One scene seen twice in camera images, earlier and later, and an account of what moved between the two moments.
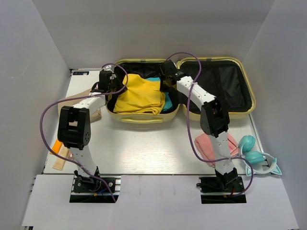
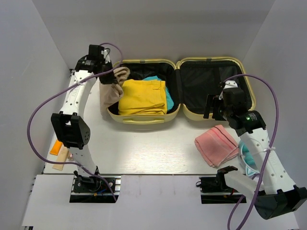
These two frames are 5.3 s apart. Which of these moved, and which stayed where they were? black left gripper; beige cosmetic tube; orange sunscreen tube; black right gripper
Moved: black right gripper; black left gripper
Stayed: orange sunscreen tube; beige cosmetic tube
